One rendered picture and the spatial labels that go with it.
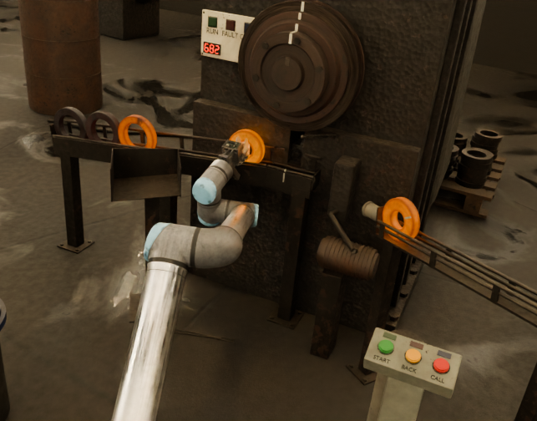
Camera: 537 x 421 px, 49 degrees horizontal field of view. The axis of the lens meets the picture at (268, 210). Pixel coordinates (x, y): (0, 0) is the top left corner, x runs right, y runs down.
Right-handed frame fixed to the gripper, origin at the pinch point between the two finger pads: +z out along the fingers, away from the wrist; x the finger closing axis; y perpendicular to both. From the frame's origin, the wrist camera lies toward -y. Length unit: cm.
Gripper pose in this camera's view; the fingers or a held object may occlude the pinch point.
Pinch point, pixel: (246, 144)
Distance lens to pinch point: 243.9
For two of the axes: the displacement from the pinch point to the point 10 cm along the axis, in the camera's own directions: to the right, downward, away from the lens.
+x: -9.1, -2.5, 3.3
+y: -0.4, -7.4, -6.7
